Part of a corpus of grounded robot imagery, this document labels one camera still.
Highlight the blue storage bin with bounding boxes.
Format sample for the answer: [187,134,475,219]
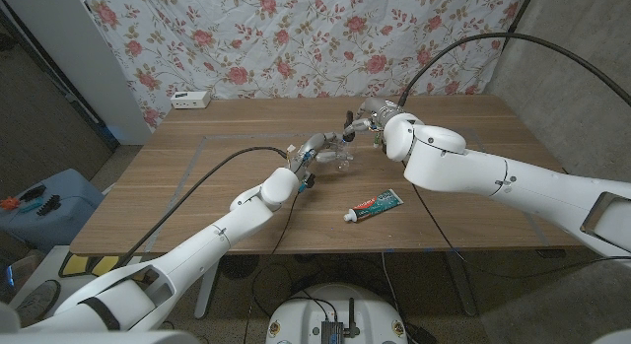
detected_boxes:
[0,168,105,254]

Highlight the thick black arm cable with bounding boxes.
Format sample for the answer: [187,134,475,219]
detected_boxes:
[397,32,631,108]
[115,145,290,269]

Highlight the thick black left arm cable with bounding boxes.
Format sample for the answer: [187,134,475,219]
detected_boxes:
[115,145,290,269]

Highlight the grey table leg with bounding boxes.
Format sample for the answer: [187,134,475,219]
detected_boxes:
[443,249,478,318]

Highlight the clear dispenser bottle black pump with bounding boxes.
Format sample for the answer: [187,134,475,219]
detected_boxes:
[325,109,357,172]

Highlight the toothpaste tube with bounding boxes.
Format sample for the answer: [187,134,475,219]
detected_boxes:
[343,188,404,224]

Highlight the black backdrop stand pole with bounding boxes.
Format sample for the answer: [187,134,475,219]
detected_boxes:
[501,0,537,39]

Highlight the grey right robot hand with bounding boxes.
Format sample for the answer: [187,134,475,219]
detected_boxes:
[350,97,403,136]

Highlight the white power strip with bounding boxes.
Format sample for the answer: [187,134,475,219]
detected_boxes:
[170,91,212,110]

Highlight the black power adapter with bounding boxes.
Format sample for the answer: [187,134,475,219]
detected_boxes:
[403,322,438,344]

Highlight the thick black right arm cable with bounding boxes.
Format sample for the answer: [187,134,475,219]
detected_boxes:
[397,32,631,108]

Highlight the yellow black floor mat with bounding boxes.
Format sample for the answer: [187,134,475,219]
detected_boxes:
[57,253,122,279]

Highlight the white robot torso shell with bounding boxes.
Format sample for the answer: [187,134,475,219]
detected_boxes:
[0,328,201,344]

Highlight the black toothed comb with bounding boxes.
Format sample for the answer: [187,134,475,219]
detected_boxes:
[36,194,63,217]

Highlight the black floor cable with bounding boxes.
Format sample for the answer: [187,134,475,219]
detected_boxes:
[382,252,413,335]
[241,262,321,344]

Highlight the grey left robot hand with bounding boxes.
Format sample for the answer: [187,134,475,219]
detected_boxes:
[289,131,354,176]

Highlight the grey shoe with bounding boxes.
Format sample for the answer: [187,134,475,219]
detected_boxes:
[16,279,61,326]

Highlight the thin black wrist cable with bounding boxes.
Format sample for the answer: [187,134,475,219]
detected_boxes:
[268,189,301,256]
[401,159,631,281]

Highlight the black plastic clip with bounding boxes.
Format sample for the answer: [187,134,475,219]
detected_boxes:
[19,184,48,203]

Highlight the thin black left wrist cable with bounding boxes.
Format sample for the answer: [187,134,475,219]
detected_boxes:
[268,189,301,256]

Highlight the floral backdrop cloth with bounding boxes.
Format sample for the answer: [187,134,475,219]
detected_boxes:
[81,0,526,131]

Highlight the black radio box with antenna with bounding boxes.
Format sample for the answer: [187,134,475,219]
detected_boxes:
[320,298,361,344]

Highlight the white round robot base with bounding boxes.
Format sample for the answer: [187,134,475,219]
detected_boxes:
[265,283,409,344]

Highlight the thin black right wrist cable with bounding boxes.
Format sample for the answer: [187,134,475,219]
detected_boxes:
[401,159,631,281]

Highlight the white table leg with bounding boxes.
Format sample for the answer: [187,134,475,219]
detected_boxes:
[194,262,222,319]

